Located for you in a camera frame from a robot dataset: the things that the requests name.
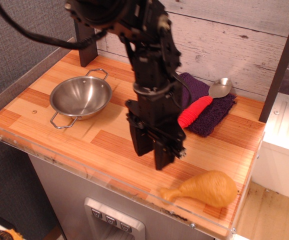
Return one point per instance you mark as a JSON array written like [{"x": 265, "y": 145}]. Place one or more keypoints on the yellow black object bottom left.
[{"x": 10, "y": 234}]

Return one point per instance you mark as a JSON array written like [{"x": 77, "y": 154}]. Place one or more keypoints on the yellow plastic chicken drumstick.
[{"x": 214, "y": 188}]

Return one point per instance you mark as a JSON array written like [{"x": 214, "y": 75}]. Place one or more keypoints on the clear acrylic edge guard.
[{"x": 109, "y": 158}]

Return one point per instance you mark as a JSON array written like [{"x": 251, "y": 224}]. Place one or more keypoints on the red handled metal spoon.
[{"x": 218, "y": 90}]

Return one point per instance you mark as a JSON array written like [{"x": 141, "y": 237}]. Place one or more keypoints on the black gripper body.
[{"x": 158, "y": 109}]

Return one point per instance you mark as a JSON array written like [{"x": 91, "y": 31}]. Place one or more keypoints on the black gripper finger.
[
  {"x": 143, "y": 143},
  {"x": 163, "y": 155}
]

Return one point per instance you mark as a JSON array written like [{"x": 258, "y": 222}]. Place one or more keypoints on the silver dispenser button panel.
[{"x": 107, "y": 223}]

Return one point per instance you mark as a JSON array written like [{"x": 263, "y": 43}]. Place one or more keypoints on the purple folded cloth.
[{"x": 213, "y": 114}]

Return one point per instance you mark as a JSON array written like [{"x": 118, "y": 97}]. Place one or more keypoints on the dark frame post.
[
  {"x": 276, "y": 83},
  {"x": 89, "y": 53}
]

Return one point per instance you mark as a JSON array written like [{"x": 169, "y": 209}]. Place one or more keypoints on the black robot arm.
[{"x": 144, "y": 27}]

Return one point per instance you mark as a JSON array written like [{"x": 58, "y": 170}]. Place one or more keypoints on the silver toy kitchen cabinet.
[{"x": 67, "y": 191}]

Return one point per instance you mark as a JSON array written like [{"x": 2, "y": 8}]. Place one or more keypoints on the dark right frame post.
[{"x": 276, "y": 83}]

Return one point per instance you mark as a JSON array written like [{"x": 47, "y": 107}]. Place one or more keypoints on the dark left frame post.
[{"x": 89, "y": 53}]

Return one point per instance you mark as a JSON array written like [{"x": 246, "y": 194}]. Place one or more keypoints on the small steel frying pan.
[{"x": 81, "y": 97}]

